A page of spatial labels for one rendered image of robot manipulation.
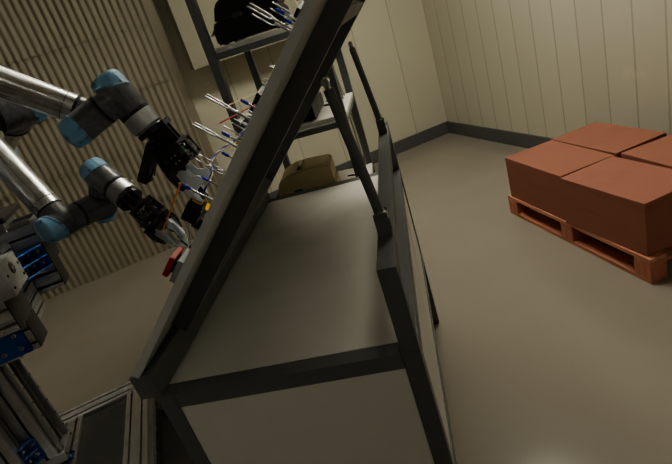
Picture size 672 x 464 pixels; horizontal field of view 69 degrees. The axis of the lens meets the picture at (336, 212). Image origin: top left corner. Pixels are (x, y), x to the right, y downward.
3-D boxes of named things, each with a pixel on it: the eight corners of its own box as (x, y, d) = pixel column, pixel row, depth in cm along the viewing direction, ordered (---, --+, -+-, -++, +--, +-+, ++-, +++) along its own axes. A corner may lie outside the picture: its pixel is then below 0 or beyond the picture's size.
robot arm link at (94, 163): (101, 172, 141) (101, 150, 135) (128, 193, 139) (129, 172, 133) (77, 183, 136) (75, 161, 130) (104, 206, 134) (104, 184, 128)
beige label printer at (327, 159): (281, 216, 233) (267, 179, 226) (286, 200, 252) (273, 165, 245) (342, 200, 229) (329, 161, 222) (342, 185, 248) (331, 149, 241)
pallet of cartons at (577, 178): (793, 219, 226) (798, 141, 212) (667, 291, 207) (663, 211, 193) (593, 173, 327) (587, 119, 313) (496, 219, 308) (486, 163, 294)
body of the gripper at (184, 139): (193, 161, 115) (157, 120, 112) (168, 180, 118) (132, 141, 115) (203, 151, 122) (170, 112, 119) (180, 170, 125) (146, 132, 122)
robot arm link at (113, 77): (91, 89, 116) (119, 66, 116) (124, 125, 119) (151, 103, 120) (81, 87, 109) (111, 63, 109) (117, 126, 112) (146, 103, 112)
